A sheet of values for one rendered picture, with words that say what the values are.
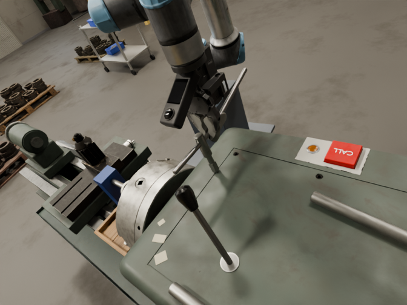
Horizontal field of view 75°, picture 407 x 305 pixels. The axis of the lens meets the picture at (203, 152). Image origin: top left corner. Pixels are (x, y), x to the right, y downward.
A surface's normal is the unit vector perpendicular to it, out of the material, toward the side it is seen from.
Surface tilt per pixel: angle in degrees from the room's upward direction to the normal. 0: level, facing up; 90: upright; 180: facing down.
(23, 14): 90
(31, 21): 90
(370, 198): 0
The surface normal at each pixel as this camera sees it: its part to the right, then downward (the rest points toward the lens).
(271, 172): -0.31, -0.69
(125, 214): -0.60, -0.07
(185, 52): 0.14, 0.65
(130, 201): -0.54, -0.29
